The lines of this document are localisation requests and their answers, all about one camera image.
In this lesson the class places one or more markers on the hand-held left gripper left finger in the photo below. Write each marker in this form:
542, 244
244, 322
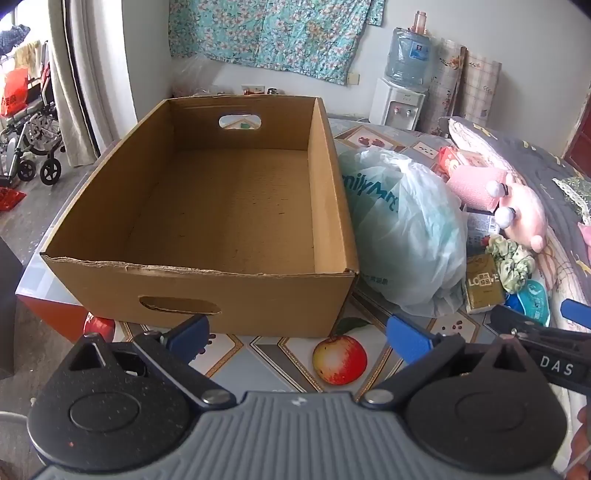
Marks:
189, 333

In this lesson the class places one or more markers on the wheelchair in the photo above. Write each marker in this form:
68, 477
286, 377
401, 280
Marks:
32, 134

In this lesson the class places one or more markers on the red wooden door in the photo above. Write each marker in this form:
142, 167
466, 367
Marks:
582, 143

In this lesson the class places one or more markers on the grey patterned quilt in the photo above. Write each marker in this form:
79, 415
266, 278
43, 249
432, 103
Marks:
521, 152

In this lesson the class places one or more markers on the pink plush toy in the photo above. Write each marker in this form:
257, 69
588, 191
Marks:
521, 207

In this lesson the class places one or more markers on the floral rolled mat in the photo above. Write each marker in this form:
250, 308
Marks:
445, 83

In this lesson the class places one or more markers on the red wet wipes pack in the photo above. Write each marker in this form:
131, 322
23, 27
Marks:
450, 159

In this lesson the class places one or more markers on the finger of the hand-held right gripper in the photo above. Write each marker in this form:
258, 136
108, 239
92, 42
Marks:
575, 309
508, 318

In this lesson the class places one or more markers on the orange-red shopping bag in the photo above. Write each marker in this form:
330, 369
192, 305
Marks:
14, 92

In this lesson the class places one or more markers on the blue dotted cloth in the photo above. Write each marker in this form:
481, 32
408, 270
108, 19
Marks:
14, 39

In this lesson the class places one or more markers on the clear plastic bag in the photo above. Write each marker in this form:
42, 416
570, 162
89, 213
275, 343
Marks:
198, 78

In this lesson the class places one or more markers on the teal floral wall cloth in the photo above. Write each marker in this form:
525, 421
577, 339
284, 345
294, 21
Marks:
277, 32

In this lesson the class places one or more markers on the crumpled red plastic bag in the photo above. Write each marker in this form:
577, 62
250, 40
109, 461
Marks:
11, 198

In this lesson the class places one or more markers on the grey and orange appliance box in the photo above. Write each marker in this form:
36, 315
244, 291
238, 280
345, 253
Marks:
51, 314

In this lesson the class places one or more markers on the gold tissue packet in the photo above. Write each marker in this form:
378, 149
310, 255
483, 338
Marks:
482, 281

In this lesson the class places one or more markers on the blue plastic packet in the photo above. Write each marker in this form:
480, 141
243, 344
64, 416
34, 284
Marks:
533, 297

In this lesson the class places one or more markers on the yellow towel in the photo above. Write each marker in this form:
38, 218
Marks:
27, 55

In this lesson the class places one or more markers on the beige wall socket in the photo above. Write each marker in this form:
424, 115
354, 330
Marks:
353, 78

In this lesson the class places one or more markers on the white water dispenser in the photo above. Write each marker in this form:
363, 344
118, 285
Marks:
392, 101

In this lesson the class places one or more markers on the pink bottle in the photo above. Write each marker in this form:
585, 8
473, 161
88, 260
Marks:
419, 21

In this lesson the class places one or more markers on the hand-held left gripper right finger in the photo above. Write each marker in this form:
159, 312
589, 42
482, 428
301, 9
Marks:
408, 339

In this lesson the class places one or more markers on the dark cabinet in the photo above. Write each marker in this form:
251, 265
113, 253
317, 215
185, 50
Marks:
9, 300

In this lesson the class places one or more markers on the grey curtain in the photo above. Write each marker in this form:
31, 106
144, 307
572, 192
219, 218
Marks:
87, 69

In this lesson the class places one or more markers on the brown cardboard box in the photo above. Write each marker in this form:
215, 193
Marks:
207, 295

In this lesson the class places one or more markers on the green floral scrunchie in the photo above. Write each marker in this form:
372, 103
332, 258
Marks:
510, 261

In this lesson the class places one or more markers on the plaid rolled mat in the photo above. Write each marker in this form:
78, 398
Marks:
482, 87

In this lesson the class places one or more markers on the pink printed cloth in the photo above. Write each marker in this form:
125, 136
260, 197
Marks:
585, 233

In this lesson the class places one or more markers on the white plastic bag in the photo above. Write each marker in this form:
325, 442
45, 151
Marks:
415, 240

